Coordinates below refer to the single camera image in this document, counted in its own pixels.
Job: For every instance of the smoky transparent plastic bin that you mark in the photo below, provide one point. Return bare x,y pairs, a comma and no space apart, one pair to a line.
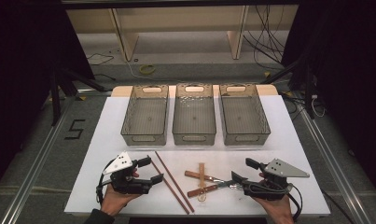
194,115
243,115
145,115

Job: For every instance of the light wooden desk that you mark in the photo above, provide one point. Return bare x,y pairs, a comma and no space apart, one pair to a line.
129,40

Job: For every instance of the person's left hand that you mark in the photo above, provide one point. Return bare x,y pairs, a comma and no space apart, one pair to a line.
114,202

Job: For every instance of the aluminium floor rail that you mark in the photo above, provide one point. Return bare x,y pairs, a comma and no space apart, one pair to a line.
36,168
335,168

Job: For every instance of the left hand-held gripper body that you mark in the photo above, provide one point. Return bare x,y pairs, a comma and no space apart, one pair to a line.
125,182

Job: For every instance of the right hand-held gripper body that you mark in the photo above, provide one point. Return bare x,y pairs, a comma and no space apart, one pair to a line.
269,186

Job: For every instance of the yellow tape roll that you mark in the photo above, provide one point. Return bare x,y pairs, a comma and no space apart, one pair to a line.
147,69

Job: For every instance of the black metal bar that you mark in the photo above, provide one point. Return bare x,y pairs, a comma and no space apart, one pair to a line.
176,3

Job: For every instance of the person's right hand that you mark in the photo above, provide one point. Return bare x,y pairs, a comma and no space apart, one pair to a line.
279,210

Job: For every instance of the white table cover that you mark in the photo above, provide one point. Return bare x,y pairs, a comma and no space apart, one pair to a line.
238,155

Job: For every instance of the black metal stand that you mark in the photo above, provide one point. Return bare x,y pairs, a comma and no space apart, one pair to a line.
308,90
55,93

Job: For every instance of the black curtain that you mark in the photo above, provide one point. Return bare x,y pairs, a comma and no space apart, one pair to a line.
347,62
24,62

